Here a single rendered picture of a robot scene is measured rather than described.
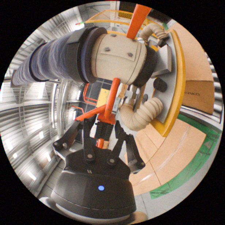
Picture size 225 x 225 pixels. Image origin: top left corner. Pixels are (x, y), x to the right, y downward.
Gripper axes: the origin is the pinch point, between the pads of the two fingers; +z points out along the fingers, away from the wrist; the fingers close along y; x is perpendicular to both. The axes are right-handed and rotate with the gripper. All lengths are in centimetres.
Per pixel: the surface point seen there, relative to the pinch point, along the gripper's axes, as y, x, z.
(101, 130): -0.5, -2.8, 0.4
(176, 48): 10.2, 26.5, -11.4
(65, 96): -362, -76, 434
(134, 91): 5.8, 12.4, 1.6
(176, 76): 10.4, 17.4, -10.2
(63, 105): -361, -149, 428
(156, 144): 66, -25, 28
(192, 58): 25.4, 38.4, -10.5
